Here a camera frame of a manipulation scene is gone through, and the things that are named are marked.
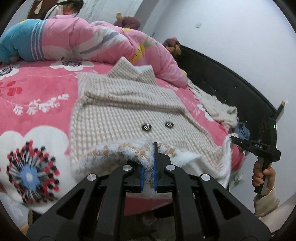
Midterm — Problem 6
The beige white houndstooth coat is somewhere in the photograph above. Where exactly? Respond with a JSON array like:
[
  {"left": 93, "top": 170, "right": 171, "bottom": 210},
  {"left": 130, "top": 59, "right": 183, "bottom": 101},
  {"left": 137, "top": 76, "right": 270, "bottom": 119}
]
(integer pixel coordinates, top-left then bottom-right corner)
[{"left": 70, "top": 58, "right": 232, "bottom": 199}]

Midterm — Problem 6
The cream right sleeve forearm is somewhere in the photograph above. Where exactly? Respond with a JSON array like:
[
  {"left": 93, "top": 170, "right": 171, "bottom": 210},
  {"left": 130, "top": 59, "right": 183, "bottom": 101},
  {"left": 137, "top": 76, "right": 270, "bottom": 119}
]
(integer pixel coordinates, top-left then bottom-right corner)
[{"left": 253, "top": 188, "right": 295, "bottom": 233}]

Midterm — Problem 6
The person's right hand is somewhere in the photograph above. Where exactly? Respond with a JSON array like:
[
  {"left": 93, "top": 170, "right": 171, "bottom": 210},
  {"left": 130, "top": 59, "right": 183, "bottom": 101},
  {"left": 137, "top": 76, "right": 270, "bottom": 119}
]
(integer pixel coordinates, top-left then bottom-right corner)
[{"left": 252, "top": 160, "right": 276, "bottom": 195}]

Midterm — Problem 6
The black padded headboard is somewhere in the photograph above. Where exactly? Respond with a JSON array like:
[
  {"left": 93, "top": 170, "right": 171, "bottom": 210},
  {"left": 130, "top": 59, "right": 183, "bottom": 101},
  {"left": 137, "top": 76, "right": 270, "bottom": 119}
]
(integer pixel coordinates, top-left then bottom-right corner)
[{"left": 177, "top": 45, "right": 276, "bottom": 141}]

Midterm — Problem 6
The cream fluffy blanket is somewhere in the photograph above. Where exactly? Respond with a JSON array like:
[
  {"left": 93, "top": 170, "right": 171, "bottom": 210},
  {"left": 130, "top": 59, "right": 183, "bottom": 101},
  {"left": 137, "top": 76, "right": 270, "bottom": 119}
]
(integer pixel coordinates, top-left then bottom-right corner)
[{"left": 188, "top": 79, "right": 239, "bottom": 132}]

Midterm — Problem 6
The black coat button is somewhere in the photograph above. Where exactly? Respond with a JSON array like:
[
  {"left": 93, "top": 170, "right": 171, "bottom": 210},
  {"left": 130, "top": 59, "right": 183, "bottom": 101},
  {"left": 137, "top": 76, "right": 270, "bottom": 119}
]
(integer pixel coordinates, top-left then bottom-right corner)
[
  {"left": 142, "top": 123, "right": 152, "bottom": 132},
  {"left": 165, "top": 121, "right": 174, "bottom": 128}
]

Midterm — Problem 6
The person lying in maroon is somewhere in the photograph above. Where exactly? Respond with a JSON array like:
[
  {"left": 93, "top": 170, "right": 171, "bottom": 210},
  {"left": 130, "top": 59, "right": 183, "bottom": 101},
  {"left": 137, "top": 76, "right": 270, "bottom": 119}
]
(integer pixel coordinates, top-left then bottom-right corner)
[{"left": 113, "top": 12, "right": 183, "bottom": 58}]

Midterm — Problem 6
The pink and blue quilt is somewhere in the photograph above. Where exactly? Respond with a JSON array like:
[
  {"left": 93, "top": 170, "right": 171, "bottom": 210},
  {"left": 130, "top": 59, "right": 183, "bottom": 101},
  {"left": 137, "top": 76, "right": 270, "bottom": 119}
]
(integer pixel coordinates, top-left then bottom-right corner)
[{"left": 1, "top": 15, "right": 188, "bottom": 88}]

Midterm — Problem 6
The girl with dark hair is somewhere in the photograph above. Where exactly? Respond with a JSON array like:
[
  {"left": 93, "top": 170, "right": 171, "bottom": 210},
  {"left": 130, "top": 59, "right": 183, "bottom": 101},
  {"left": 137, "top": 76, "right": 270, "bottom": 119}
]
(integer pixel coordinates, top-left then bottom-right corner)
[{"left": 43, "top": 0, "right": 84, "bottom": 20}]

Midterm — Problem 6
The brown wooden door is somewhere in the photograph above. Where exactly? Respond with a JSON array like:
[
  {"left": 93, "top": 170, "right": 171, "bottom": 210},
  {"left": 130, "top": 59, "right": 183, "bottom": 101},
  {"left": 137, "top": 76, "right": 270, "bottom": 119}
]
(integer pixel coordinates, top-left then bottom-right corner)
[{"left": 27, "top": 0, "right": 58, "bottom": 19}]

